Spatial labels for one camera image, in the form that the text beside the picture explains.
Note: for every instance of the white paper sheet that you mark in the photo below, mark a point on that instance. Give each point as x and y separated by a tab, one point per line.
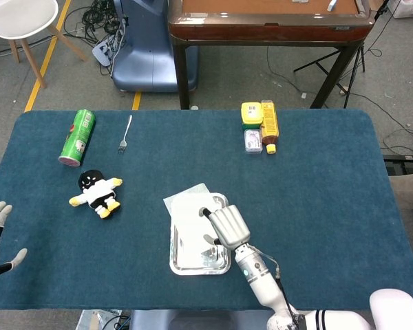
187	223

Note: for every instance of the beige trouser leg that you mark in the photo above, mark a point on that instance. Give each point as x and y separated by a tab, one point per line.
409	190

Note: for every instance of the silver fork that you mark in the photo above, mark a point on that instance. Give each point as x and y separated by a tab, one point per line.
123	144

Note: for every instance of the small clear plastic box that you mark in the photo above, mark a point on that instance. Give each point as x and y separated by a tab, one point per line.
253	141

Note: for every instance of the clear plastic bag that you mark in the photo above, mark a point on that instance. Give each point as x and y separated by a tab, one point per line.
93	319

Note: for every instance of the white chair wooden legs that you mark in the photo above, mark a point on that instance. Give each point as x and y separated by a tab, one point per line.
20	17

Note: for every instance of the green chips can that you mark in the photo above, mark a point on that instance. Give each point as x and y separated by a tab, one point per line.
77	137

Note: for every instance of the grey blue robot torso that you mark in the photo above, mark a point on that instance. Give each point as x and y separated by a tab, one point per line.
210	321

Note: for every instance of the white power strip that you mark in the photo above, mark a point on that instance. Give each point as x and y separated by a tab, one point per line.
103	51

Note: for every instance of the shiny metal tray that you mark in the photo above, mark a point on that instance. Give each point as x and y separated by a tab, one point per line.
217	266

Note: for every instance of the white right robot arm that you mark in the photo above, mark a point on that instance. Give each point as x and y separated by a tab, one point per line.
261	278

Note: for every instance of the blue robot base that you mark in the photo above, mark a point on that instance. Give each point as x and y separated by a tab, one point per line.
144	62

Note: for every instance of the white storage box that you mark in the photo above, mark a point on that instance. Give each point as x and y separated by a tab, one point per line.
409	7

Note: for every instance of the brown mahjong table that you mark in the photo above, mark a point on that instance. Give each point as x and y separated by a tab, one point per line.
261	32

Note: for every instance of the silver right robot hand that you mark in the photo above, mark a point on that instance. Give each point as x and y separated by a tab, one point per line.
230	227

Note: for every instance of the yellow lidded tub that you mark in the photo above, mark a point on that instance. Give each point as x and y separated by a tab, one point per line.
251	115

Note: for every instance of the black white plush doll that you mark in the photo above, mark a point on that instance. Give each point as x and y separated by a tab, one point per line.
96	192

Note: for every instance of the pair of white mahjong tiles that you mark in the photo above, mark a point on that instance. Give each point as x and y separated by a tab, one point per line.
300	1

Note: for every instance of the yellow capped honey bottle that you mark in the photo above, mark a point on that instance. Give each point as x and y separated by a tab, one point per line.
269	123

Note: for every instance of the black segmented track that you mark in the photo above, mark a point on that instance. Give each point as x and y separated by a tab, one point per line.
404	163

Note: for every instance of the teal table cloth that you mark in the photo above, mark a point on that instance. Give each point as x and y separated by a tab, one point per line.
192	165

